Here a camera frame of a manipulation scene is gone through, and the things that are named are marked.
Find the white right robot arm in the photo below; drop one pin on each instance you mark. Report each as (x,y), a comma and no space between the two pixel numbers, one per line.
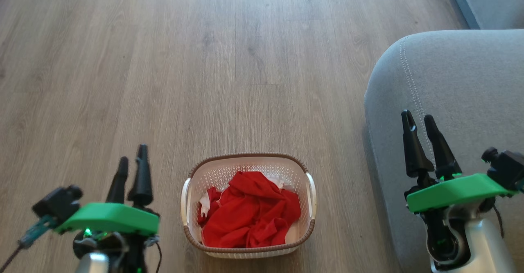
(487,248)

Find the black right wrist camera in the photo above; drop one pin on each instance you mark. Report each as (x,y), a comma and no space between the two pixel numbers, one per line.
(505,166)

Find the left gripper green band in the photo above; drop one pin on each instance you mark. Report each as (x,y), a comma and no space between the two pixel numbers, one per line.
(110,219)

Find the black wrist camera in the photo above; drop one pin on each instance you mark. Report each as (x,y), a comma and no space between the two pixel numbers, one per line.
(57,203)
(505,166)

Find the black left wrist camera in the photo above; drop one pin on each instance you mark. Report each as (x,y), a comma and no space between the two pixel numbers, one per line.
(57,203)

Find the grey fabric sofa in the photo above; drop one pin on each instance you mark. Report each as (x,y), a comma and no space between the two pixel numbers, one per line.
(458,80)

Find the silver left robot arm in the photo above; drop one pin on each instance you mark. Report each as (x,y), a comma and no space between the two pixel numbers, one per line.
(92,265)

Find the white plastic laundry basket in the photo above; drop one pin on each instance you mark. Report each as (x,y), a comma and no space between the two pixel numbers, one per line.
(229,170)

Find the red cloth garment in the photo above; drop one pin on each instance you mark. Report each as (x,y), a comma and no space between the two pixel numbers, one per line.
(249,211)

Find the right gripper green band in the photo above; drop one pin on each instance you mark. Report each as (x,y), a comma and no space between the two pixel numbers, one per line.
(454,191)

